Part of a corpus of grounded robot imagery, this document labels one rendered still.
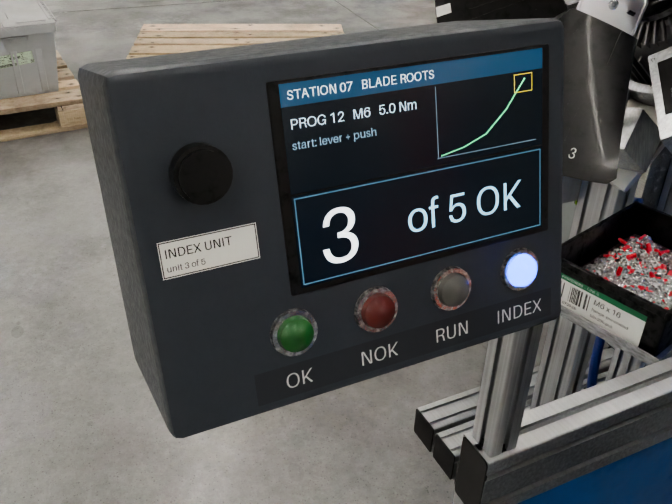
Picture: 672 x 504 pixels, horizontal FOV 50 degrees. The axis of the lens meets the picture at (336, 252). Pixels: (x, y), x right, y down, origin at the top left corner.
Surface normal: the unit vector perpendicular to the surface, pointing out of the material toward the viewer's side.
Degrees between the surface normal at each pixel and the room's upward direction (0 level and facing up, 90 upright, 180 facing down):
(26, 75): 95
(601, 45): 51
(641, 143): 77
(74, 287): 0
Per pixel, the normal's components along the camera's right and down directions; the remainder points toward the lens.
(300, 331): 0.44, 0.18
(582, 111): -0.11, -0.18
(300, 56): 0.36, -0.12
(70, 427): 0.02, -0.84
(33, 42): 0.46, 0.56
